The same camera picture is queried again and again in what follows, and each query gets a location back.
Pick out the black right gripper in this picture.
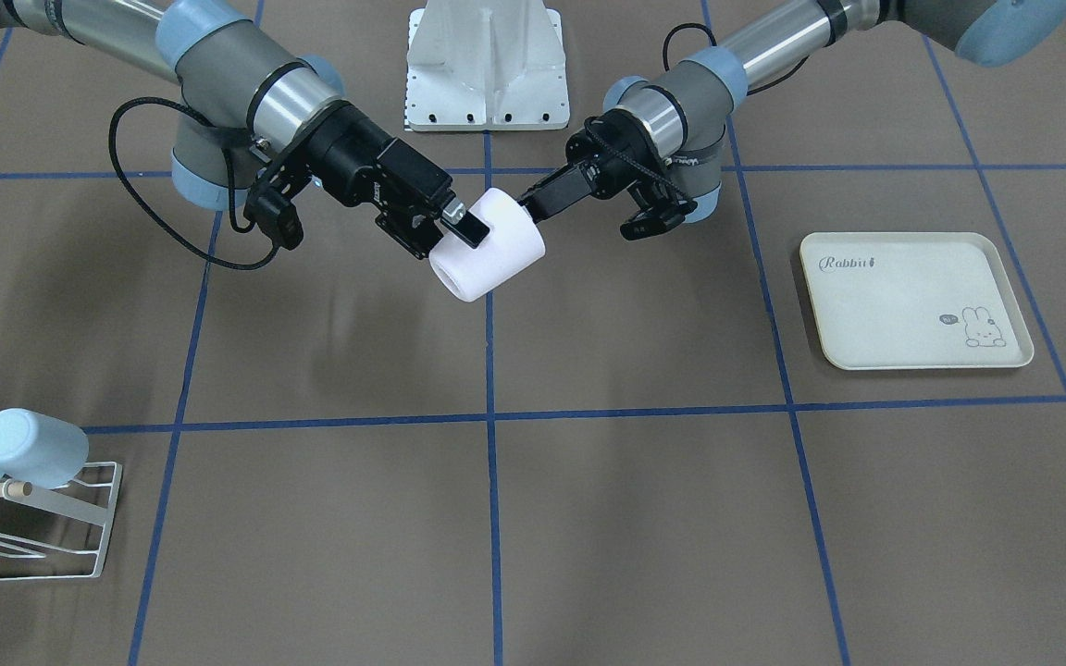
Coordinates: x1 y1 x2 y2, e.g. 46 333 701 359
302 100 490 260

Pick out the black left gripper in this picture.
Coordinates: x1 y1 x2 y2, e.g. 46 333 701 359
517 111 698 241

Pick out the pink cup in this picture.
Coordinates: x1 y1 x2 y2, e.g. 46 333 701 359
429 186 546 302

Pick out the blue cup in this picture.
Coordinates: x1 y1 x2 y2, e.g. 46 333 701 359
0 408 88 489

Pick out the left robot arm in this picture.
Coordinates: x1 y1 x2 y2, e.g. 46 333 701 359
519 1 1066 241

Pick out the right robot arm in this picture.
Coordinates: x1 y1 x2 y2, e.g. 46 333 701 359
0 1 490 260

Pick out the cream plastic tray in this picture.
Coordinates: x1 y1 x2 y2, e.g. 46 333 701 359
800 232 1034 371

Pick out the white camera post base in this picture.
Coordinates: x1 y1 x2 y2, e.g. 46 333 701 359
403 1 571 132

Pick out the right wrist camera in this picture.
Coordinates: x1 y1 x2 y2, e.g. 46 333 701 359
242 167 310 251

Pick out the white wire cup rack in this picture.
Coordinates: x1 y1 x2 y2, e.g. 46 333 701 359
0 461 124 582

